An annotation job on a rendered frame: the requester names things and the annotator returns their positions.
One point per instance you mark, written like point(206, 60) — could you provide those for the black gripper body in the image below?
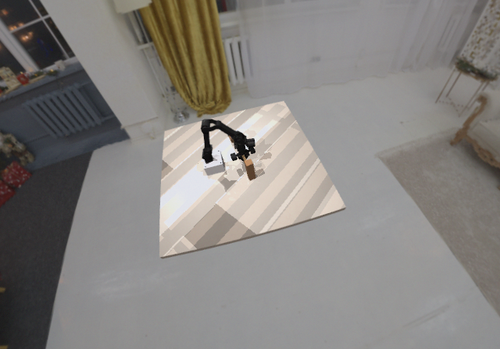
point(242, 152)

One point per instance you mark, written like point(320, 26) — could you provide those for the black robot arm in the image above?
point(240, 140)

